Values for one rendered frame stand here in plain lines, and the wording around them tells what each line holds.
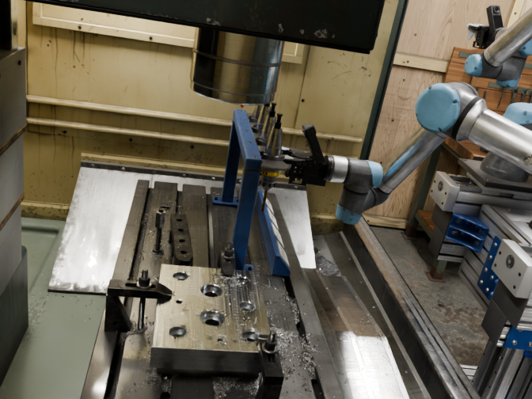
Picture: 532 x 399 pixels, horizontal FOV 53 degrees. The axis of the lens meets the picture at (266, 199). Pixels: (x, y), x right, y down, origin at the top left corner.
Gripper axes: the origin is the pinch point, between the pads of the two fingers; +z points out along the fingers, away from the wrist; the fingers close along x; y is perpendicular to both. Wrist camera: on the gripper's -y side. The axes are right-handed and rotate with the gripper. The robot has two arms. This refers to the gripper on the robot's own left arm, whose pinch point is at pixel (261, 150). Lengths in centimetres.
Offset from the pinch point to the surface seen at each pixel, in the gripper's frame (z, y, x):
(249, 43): 14, -34, -50
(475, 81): -168, -6, 199
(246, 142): 5.3, -3.4, -5.2
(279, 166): -2.0, -2.5, -18.3
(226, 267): 8.3, 19.0, -32.1
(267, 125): -0.1, -7.7, -1.5
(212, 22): 21, -36, -54
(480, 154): -151, 26, 136
